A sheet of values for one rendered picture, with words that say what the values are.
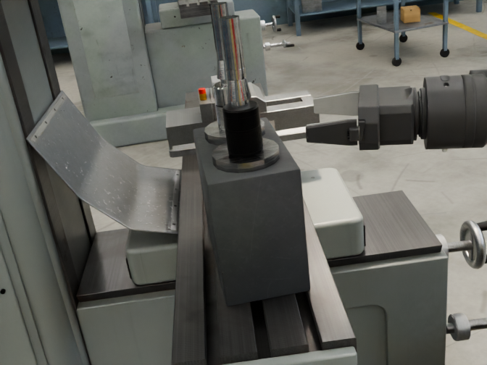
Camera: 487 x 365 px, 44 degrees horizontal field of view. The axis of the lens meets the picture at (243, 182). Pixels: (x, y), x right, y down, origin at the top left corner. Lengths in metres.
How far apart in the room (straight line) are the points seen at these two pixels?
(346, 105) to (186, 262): 0.35
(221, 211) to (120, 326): 0.63
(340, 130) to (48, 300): 0.75
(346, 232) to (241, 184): 0.54
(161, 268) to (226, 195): 0.53
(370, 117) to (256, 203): 0.18
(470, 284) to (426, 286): 1.17
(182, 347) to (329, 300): 0.21
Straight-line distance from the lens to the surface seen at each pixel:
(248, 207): 0.77
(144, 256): 1.25
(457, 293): 2.47
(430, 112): 0.73
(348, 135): 0.71
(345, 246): 1.27
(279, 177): 0.76
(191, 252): 0.98
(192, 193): 1.18
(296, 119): 1.37
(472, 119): 0.74
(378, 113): 0.72
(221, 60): 0.86
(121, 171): 1.38
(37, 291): 1.26
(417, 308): 1.40
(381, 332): 1.42
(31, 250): 1.22
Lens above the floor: 1.43
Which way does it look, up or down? 25 degrees down
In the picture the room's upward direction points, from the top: 7 degrees counter-clockwise
